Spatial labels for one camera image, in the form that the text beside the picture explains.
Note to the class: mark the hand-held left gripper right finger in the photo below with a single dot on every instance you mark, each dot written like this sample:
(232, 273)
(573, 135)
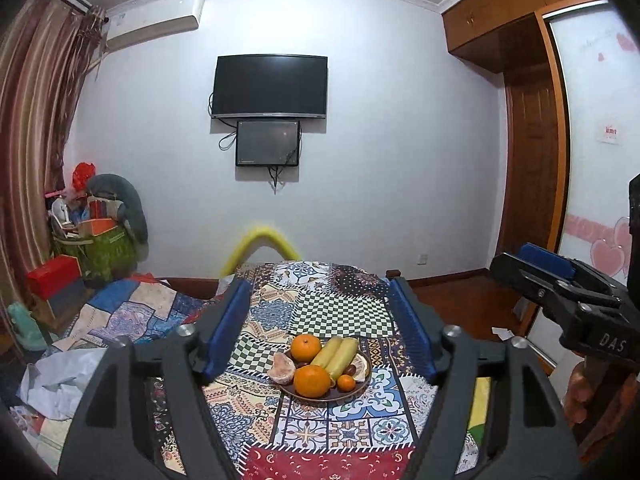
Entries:
(410, 325)

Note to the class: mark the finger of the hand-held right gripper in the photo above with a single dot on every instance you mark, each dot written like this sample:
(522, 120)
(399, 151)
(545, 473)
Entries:
(515, 275)
(545, 260)

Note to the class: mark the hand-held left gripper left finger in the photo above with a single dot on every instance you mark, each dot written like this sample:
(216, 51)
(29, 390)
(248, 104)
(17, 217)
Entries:
(230, 330)

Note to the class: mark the dark red round fruit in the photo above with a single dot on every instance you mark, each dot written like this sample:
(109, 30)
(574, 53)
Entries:
(360, 364)
(349, 371)

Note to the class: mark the large orange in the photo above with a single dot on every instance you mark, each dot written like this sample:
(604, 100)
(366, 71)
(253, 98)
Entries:
(306, 347)
(312, 381)

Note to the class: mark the small orange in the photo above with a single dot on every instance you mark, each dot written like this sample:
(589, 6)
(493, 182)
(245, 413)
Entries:
(346, 383)

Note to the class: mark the brown round plate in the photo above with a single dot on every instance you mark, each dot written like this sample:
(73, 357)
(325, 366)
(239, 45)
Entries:
(327, 399)

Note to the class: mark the person's right hand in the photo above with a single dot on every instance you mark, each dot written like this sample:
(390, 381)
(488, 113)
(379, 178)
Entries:
(577, 395)

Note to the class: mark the white paper scrap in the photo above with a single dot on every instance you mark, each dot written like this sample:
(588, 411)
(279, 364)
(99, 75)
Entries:
(501, 333)

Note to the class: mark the patchwork patterned blanket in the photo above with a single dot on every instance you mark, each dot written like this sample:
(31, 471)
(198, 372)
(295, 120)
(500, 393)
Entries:
(310, 310)

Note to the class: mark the white sliding door with hearts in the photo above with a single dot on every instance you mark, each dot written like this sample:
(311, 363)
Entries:
(585, 185)

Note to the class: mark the yellow curved chair back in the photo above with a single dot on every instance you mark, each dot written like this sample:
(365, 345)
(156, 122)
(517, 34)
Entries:
(260, 235)

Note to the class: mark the yellow bed sheet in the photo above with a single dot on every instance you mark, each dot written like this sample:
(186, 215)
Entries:
(480, 400)

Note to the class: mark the brown wooden wardrobe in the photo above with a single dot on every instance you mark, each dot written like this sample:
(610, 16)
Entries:
(530, 135)

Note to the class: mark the green bag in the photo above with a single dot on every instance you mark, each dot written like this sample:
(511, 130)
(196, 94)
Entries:
(107, 255)

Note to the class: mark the grey-green plush cushion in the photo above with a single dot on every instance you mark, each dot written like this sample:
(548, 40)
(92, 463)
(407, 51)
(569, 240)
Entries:
(130, 200)

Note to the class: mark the orange box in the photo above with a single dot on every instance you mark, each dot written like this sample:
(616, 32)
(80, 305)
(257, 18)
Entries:
(95, 226)

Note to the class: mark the white crumpled cloth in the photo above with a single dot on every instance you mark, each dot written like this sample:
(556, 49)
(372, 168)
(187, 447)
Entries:
(60, 380)

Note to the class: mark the red box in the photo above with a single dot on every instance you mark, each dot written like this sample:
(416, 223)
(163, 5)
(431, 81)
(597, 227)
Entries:
(52, 272)

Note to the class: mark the teal cloth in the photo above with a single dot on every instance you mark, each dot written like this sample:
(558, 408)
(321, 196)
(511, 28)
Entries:
(27, 327)

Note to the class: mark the red plastic bag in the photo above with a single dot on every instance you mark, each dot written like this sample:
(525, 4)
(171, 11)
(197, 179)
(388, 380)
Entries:
(82, 175)

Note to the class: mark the striped brown curtain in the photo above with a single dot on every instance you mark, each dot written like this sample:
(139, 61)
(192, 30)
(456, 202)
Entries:
(35, 110)

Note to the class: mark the white air conditioner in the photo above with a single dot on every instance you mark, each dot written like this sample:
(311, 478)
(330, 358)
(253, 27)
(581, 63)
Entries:
(150, 20)

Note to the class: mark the white wall socket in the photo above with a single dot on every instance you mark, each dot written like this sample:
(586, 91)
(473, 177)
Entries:
(423, 259)

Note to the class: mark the small black wall monitor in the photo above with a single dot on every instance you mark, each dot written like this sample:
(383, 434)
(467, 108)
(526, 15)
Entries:
(267, 142)

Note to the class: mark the large black wall television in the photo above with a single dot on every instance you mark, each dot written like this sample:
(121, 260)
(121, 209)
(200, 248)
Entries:
(270, 85)

